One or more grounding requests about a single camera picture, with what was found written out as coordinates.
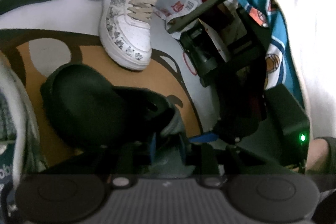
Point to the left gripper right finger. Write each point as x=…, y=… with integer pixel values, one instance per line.
x=226, y=165

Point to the dark jacket right forearm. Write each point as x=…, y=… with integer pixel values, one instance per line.
x=326, y=181

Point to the person right hand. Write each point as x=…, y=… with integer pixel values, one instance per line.
x=317, y=156

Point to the white cloth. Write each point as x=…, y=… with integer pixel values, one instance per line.
x=311, y=34

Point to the orange cat-shaped floor mat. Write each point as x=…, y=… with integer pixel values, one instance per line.
x=34, y=55

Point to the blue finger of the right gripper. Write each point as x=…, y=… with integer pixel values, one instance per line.
x=205, y=138

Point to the white sneaker with beige laces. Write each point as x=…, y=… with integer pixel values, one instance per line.
x=125, y=32

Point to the white box red marks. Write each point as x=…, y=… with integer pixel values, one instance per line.
x=217, y=41

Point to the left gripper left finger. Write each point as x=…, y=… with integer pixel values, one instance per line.
x=105, y=162

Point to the grey sneaker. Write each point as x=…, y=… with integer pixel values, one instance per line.
x=19, y=126

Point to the teal blue printed garment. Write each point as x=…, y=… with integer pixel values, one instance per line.
x=279, y=64

